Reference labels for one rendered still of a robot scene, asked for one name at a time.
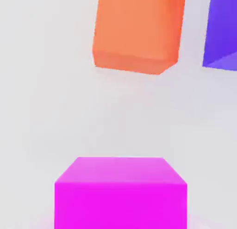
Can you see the large orange box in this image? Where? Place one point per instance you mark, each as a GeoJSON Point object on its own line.
{"type": "Point", "coordinates": [137, 30]}

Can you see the small magenta cube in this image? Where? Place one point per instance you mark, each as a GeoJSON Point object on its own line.
{"type": "Point", "coordinates": [120, 201]}

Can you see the large purple box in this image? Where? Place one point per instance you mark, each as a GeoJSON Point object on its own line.
{"type": "Point", "coordinates": [222, 32]}

